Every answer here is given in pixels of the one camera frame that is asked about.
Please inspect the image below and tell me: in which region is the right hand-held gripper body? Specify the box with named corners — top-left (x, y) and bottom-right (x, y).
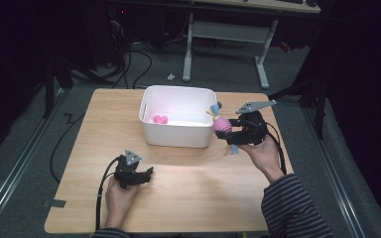
top-left (235, 99), bottom-right (278, 146)

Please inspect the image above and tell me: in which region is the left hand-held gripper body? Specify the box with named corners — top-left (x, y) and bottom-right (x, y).
top-left (113, 149), bottom-right (143, 190)

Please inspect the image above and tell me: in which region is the pink ball rope toy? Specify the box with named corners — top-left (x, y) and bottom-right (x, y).
top-left (205, 103), bottom-right (241, 157)

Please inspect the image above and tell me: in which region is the pink bone chew toy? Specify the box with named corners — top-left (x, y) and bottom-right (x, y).
top-left (153, 114), bottom-right (170, 126)

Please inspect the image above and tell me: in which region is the white plastic bin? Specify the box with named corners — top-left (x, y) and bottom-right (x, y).
top-left (138, 84), bottom-right (219, 149)

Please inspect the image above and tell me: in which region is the person's left hand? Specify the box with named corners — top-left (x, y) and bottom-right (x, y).
top-left (104, 177), bottom-right (140, 220)

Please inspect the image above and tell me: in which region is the person's right hand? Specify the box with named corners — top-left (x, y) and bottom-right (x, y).
top-left (239, 134), bottom-right (286, 184)

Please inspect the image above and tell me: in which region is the dark metal stand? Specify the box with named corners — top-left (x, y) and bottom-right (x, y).
top-left (41, 54), bottom-right (75, 119)
top-left (267, 77), bottom-right (329, 141)

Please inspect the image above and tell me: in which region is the grey tape strip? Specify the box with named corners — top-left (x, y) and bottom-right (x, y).
top-left (42, 198), bottom-right (67, 209)

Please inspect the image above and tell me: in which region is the small red object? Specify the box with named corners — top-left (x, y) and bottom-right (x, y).
top-left (279, 41), bottom-right (293, 55)

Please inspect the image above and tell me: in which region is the desk with white legs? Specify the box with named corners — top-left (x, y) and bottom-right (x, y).
top-left (182, 0), bottom-right (322, 91)

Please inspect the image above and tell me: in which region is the dark computer tower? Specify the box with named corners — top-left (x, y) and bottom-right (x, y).
top-left (107, 5), bottom-right (134, 67)

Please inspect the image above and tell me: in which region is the left hand-held gripper cable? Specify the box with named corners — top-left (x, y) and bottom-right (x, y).
top-left (94, 157), bottom-right (121, 232)

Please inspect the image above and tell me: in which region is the black floor cable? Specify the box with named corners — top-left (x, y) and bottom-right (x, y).
top-left (49, 112), bottom-right (86, 184)

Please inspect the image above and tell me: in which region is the metal floor rail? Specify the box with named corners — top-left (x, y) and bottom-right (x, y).
top-left (301, 106), bottom-right (367, 238)
top-left (0, 88), bottom-right (67, 237)

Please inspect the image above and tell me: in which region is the bundle of black floor cables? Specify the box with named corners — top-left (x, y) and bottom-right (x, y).
top-left (110, 41), bottom-right (154, 90)

